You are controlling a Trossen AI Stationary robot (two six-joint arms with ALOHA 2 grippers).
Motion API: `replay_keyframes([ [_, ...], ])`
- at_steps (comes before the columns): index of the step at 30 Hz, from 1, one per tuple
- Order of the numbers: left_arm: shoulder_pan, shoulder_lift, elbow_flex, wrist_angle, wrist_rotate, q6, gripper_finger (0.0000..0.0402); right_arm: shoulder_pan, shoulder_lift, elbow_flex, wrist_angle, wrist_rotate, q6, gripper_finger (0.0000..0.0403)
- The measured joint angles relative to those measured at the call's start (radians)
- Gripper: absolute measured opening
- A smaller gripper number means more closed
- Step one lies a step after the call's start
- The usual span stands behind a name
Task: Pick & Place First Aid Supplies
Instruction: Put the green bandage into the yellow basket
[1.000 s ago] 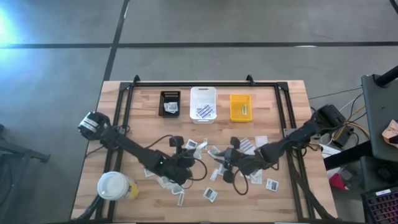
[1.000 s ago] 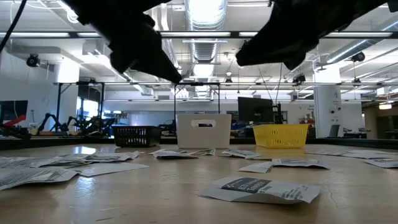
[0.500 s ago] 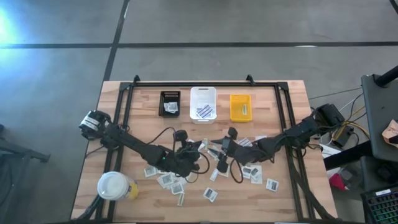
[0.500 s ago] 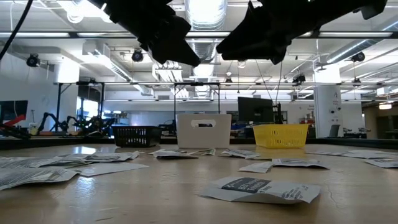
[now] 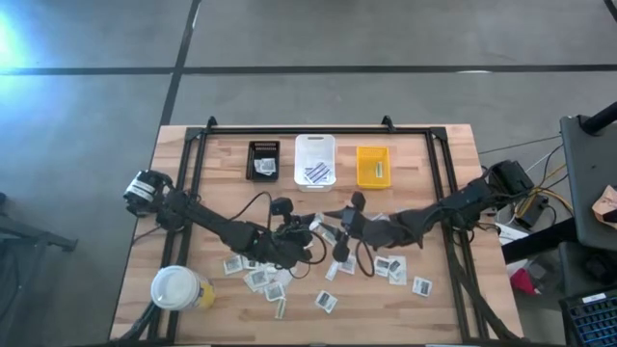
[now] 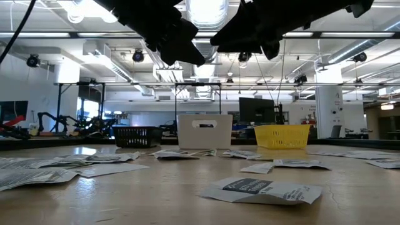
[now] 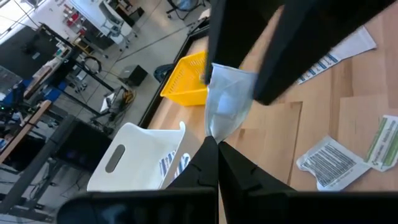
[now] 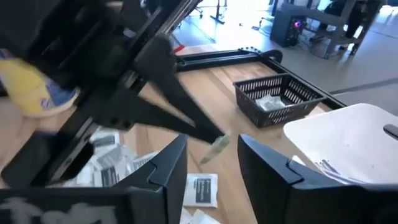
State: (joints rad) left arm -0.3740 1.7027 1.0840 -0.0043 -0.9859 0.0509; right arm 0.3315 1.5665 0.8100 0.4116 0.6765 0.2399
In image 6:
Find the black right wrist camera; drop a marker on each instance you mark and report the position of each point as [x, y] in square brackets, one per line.
[271, 51]

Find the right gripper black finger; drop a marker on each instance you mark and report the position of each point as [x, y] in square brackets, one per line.
[240, 31]
[240, 49]

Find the black slotted plastic basket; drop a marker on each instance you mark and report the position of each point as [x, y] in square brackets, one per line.
[137, 137]

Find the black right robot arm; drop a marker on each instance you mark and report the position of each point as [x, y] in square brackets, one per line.
[359, 7]

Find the black aluminium table frame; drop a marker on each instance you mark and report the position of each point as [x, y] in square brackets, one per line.
[47, 143]

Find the silver ventilation duct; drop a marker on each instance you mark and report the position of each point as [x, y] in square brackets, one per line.
[206, 12]
[359, 50]

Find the black ceiling-hung camera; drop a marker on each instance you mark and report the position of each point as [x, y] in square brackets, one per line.
[300, 78]
[138, 56]
[360, 57]
[244, 57]
[32, 60]

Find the dark wall screen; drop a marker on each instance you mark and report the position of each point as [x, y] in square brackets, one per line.
[14, 109]

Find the neighbouring station black robot arm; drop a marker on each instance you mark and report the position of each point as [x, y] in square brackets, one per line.
[93, 126]

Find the white square column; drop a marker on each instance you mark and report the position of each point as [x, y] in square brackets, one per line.
[328, 109]

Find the yellow slotted plastic basket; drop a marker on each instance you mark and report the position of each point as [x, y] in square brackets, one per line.
[281, 137]

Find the narrow plain white packet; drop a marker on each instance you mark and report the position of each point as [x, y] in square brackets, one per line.
[257, 168]

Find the black neighbouring rig frame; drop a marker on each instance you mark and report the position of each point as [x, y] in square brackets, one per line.
[200, 84]

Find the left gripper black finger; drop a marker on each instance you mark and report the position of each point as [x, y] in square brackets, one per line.
[184, 47]
[153, 45]

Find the grey office chair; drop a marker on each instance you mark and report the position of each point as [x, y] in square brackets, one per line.
[336, 131]

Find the red robot part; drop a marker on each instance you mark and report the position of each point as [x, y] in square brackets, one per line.
[14, 120]

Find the black computer monitor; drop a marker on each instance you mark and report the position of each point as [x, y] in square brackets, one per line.
[256, 109]

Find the white plastic bin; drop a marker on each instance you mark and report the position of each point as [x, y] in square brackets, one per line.
[203, 137]

